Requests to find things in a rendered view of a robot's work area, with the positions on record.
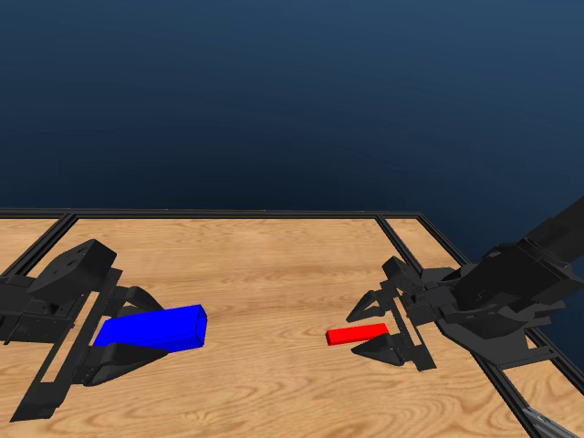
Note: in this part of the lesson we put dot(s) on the red peg bar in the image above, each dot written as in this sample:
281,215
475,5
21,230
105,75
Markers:
356,334

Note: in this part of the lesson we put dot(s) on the blue hollow socket block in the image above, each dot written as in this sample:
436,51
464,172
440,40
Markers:
155,328

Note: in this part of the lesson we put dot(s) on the black table frame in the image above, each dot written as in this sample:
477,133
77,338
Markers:
228,213

